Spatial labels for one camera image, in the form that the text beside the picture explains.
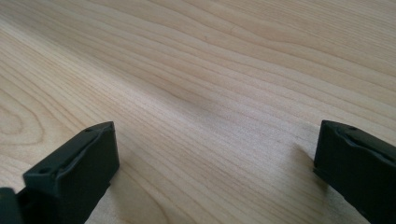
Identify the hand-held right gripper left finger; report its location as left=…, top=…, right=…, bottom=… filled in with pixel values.
left=17, top=120, right=120, bottom=224

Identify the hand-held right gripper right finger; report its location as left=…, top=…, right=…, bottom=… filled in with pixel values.
left=313, top=119, right=396, bottom=224

